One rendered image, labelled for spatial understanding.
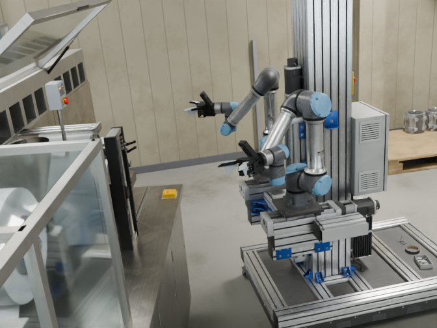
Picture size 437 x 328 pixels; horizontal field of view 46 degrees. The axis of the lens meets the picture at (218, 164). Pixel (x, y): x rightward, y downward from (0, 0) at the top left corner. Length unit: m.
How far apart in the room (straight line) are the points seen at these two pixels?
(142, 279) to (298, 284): 1.37
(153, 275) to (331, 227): 1.08
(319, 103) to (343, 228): 0.71
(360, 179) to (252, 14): 3.05
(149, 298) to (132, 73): 3.79
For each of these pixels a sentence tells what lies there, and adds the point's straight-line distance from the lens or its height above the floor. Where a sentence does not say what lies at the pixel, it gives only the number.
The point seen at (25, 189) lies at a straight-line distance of 1.38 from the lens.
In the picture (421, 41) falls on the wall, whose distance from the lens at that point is 6.60.
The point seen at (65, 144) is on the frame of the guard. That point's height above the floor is 1.60.
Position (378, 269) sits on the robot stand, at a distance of 3.50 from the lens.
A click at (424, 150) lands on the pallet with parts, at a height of 0.17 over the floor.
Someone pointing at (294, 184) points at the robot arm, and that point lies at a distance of 2.78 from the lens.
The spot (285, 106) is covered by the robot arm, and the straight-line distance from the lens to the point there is 2.64.
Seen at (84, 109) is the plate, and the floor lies 1.30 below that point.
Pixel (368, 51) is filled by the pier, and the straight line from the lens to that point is 6.01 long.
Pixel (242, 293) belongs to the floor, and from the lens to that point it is 3.63.
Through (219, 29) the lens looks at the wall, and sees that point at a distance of 5.65.
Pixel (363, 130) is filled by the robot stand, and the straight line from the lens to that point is 3.00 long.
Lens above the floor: 2.06
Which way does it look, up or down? 21 degrees down
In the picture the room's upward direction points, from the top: 5 degrees counter-clockwise
